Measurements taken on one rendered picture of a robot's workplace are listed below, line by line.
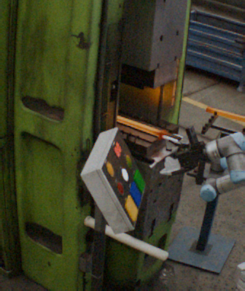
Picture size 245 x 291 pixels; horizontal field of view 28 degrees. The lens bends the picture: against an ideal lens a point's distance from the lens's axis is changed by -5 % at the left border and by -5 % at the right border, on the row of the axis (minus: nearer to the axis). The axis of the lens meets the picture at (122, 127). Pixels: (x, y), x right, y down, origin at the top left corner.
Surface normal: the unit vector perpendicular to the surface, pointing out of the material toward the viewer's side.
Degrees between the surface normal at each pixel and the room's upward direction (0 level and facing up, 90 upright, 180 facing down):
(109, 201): 90
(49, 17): 89
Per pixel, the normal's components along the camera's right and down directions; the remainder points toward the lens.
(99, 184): -0.17, 0.42
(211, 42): -0.58, 0.30
